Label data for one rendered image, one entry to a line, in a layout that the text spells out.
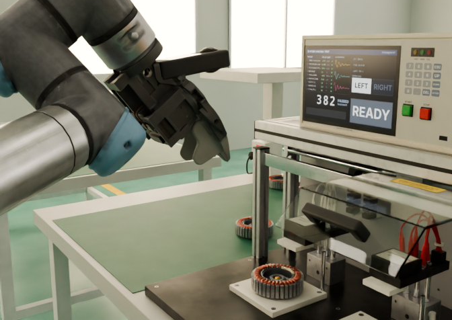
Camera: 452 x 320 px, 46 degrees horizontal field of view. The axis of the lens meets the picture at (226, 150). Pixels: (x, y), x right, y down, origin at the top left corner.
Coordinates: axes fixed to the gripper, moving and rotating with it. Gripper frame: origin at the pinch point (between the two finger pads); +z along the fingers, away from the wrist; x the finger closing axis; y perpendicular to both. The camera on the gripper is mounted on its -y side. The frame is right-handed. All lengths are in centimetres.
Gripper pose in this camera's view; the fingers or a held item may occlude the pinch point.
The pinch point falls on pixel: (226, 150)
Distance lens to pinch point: 78.5
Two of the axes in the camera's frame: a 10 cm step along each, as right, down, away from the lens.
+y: -6.5, 7.0, -3.0
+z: 5.2, 6.9, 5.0
